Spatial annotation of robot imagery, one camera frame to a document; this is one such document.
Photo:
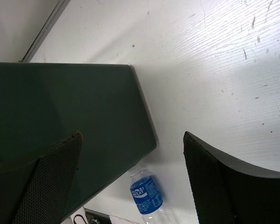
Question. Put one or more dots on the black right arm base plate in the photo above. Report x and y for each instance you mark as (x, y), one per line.
(86, 216)

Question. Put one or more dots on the clear bottle dark blue label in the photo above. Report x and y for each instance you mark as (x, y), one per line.
(148, 197)

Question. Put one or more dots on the dark green plastic bin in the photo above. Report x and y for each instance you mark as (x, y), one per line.
(44, 103)

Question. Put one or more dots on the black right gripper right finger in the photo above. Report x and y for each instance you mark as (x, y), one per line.
(227, 190)

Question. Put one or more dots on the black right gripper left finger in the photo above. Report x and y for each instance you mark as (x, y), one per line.
(34, 189)

